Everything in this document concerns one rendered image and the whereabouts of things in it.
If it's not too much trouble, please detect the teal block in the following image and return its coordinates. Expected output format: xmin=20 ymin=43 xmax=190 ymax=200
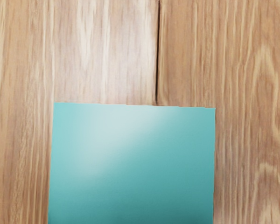
xmin=47 ymin=102 xmax=217 ymax=224

